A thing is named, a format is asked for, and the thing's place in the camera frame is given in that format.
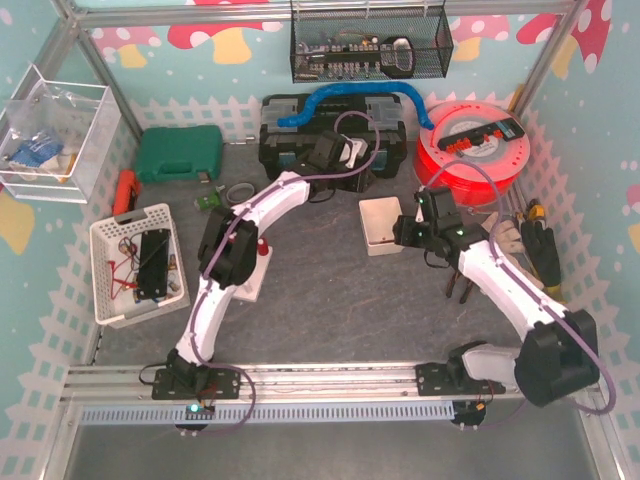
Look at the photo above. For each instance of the grey slotted cable duct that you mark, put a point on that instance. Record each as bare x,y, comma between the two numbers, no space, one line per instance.
228,414

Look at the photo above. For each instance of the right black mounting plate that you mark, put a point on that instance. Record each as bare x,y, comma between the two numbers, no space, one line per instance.
451,379

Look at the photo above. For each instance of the blue white cloth glove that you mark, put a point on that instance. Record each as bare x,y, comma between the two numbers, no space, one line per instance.
38,152

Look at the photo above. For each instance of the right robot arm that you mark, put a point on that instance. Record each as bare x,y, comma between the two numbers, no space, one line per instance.
559,347

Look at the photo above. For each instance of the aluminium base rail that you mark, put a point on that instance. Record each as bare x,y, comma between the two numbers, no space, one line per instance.
274,383

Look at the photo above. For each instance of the black board in basket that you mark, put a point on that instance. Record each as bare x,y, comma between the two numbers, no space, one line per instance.
152,274

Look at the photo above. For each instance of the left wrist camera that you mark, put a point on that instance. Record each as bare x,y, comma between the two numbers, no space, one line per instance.
353,149

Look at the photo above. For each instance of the black wire mesh basket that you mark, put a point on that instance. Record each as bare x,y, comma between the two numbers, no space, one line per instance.
375,45

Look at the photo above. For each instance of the white perforated basket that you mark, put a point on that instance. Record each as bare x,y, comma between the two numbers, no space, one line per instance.
115,249

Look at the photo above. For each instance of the white work glove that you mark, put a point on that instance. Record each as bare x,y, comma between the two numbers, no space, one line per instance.
510,243

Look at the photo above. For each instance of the orange handled tool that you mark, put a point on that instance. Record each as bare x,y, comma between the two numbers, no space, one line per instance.
127,192

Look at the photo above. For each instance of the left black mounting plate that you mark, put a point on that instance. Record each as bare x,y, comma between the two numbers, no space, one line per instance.
210,384

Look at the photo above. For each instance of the white peg base plate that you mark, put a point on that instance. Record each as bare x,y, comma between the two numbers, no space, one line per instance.
250,290

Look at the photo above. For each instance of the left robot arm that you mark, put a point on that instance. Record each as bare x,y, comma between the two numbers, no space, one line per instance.
228,252

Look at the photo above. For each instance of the clear acrylic wall box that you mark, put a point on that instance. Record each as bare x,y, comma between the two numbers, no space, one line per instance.
84,116

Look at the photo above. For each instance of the black work glove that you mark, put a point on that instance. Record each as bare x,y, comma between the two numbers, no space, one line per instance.
540,247

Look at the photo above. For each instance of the green plastic case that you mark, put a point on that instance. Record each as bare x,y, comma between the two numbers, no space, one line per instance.
179,153

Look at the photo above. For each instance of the white spring box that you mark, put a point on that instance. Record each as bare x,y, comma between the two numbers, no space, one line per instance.
378,216

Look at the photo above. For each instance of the brown tape roll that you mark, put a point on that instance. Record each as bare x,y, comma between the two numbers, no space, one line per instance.
239,193

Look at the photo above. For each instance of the black mounting plate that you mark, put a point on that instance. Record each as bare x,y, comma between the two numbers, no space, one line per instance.
210,384
451,379

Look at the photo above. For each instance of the red filament spool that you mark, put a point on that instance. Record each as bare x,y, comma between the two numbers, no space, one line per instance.
502,161

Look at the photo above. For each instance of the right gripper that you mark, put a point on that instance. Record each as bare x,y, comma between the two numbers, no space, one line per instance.
405,231

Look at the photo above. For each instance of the black red terminal strip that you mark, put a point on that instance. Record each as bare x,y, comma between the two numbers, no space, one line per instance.
506,129

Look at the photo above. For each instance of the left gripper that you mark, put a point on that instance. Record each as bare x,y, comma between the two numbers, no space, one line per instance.
361,179

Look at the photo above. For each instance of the green small motor part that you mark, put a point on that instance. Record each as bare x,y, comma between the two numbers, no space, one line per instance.
210,200

